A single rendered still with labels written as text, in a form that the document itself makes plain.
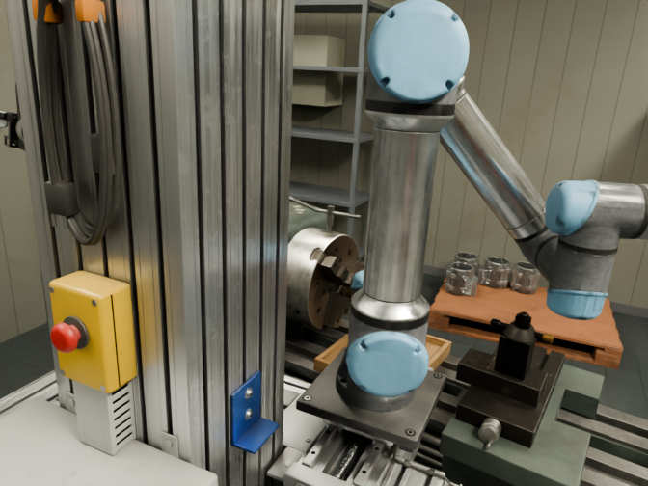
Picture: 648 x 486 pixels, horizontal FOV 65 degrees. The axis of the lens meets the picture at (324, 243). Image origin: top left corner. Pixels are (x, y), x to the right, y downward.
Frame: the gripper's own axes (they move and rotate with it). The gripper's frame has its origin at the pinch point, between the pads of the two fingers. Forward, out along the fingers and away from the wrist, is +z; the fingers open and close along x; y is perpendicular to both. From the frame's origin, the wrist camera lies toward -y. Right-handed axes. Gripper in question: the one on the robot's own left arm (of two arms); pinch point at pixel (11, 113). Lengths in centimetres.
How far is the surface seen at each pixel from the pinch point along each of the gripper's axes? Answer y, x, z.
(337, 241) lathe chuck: 26, 78, -48
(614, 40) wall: -98, 377, -10
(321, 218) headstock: 23, 90, -28
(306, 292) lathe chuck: 40, 65, -51
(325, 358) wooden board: 60, 71, -57
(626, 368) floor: 114, 330, -84
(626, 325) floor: 105, 399, -63
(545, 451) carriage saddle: 56, 78, -122
